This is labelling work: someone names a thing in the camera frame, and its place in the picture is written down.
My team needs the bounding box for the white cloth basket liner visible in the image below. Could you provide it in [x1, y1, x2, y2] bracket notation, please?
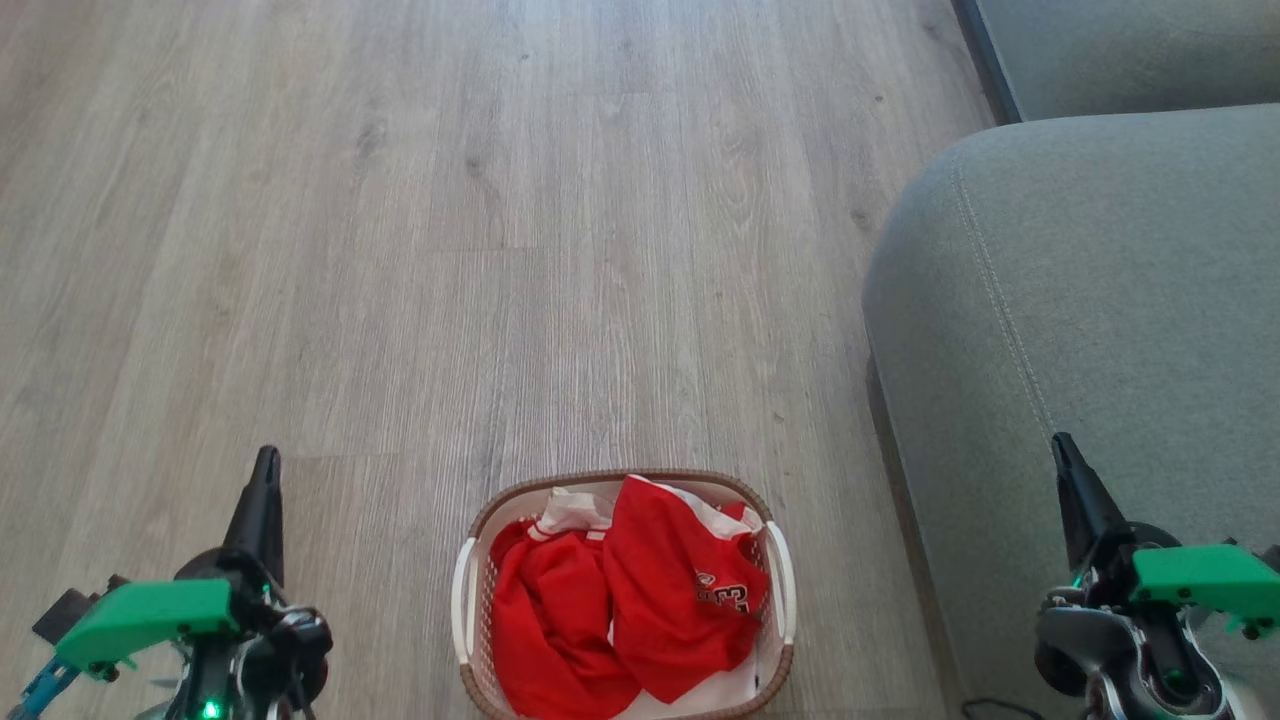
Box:
[608, 655, 763, 720]

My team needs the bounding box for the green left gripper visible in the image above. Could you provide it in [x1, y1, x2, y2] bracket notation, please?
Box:
[55, 446, 286, 682]

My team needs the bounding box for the red white striped jersey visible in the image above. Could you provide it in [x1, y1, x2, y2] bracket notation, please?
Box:
[528, 475, 772, 705]

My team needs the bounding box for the white brown laundry basket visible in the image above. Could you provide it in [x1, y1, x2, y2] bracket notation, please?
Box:
[450, 468, 798, 720]

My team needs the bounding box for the grey fabric sofa section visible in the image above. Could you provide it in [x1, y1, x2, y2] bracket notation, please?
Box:
[955, 0, 1280, 124]

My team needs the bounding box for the grey fabric sofa seat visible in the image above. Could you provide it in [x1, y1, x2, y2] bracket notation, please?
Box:
[862, 103, 1280, 720]

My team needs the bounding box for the black floor cable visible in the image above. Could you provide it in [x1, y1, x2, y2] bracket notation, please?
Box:
[962, 698, 1047, 720]

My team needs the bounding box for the blue cable connector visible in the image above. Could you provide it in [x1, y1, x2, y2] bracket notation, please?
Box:
[8, 655, 81, 720]

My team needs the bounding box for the plain red garment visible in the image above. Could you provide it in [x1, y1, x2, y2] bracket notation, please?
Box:
[488, 520, 642, 719]

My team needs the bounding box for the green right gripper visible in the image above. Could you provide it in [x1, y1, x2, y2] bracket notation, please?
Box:
[1050, 432, 1280, 641]

